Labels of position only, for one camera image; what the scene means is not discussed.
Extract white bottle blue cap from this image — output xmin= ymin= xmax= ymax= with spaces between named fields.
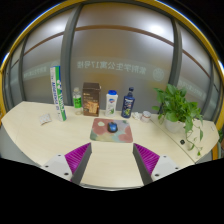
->
xmin=105 ymin=89 xmax=119 ymax=118

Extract brown carton box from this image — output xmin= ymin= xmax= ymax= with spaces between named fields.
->
xmin=81 ymin=81 xmax=102 ymax=117

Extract white green shuttlecock tube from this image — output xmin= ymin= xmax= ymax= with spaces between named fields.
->
xmin=49 ymin=65 xmax=68 ymax=122

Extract dark blue pump bottle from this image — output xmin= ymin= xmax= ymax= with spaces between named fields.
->
xmin=120 ymin=86 xmax=136 ymax=119

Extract green plant in white pot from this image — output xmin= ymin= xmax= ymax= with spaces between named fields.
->
xmin=151 ymin=83 xmax=205 ymax=157

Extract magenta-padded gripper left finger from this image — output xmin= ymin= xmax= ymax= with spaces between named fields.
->
xmin=40 ymin=142 xmax=93 ymax=186

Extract crumpled white paper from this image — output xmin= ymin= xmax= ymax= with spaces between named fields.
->
xmin=131 ymin=111 xmax=142 ymax=121

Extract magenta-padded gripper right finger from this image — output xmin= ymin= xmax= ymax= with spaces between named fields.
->
xmin=132 ymin=143 xmax=183 ymax=186

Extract floral pastel mouse pad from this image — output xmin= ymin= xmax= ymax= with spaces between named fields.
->
xmin=89 ymin=117 xmax=134 ymax=144

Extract clear bottle green label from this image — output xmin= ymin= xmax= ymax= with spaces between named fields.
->
xmin=72 ymin=86 xmax=83 ymax=116

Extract blue computer mouse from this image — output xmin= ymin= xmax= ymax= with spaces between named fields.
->
xmin=106 ymin=121 xmax=119 ymax=134

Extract small white packet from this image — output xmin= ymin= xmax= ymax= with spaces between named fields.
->
xmin=38 ymin=113 xmax=53 ymax=126

